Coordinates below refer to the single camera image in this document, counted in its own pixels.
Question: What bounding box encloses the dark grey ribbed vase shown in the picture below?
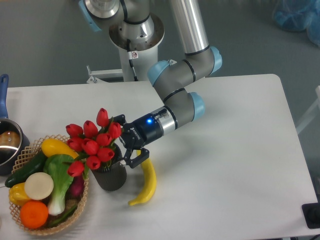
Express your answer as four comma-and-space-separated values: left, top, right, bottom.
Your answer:
91, 144, 127, 191

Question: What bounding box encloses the white frame at right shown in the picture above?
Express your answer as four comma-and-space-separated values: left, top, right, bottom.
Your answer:
296, 85, 320, 136

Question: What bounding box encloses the blue plastic bag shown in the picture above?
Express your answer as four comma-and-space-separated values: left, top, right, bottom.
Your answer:
272, 0, 320, 46

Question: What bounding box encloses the dark green chili pepper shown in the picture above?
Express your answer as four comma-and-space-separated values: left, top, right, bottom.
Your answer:
47, 204, 78, 228

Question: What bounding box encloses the yellow banana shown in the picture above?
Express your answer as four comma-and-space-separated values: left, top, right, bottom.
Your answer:
128, 158, 157, 206

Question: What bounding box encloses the dark green cucumber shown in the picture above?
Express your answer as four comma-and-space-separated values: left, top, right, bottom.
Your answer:
4, 150, 48, 188

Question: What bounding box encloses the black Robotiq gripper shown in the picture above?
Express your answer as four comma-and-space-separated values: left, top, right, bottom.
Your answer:
109, 113, 164, 168

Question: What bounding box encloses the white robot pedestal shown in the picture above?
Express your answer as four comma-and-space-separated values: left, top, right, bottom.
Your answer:
86, 13, 178, 85

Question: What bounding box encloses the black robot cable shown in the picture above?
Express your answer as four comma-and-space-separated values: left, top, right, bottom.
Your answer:
126, 38, 139, 82

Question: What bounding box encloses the green bok choy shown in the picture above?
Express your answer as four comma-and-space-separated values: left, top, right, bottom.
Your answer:
43, 154, 74, 216

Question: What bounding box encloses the red tulip bouquet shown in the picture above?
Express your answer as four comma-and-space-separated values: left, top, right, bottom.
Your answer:
65, 108, 122, 177

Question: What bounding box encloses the purple red onion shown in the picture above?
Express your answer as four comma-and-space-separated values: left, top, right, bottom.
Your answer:
69, 175, 84, 197

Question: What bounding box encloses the yellow squash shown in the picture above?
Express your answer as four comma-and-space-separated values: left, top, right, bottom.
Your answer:
41, 138, 79, 159

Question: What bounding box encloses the yellow bell pepper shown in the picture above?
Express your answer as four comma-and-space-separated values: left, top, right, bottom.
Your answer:
9, 182, 31, 206

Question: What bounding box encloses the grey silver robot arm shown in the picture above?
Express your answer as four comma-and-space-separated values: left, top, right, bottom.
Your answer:
78, 0, 222, 168

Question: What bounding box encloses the blue handled saucepan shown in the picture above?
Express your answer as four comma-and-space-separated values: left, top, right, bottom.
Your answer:
0, 74, 30, 176

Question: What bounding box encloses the white round radish slice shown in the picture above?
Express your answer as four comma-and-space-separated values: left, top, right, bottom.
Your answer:
24, 172, 54, 200

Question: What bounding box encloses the black device at table edge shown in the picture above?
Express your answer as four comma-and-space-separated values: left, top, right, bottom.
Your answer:
301, 202, 320, 229

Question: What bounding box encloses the woven wicker basket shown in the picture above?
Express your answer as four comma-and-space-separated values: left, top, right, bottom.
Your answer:
9, 134, 89, 236

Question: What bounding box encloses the orange fruit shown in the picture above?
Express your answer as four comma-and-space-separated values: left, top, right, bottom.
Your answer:
19, 200, 49, 229

